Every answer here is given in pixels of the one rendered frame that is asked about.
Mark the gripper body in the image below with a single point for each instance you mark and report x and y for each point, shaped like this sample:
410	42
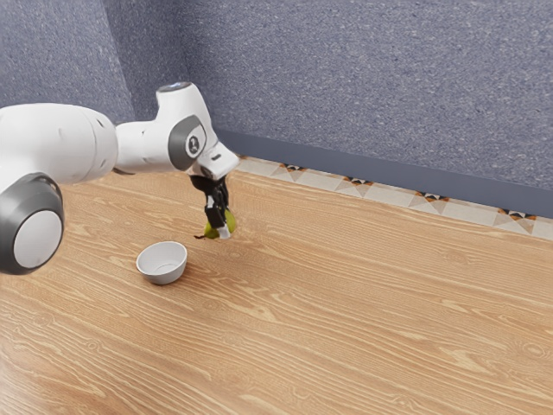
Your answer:
206	185

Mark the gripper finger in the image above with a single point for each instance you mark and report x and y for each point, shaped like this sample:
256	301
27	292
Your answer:
216	216

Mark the green pear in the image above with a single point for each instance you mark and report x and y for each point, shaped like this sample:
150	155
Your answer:
232	223

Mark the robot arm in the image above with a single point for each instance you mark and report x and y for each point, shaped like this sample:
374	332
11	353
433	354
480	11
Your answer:
65	142

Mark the white bowl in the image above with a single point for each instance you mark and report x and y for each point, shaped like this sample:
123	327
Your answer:
162	262

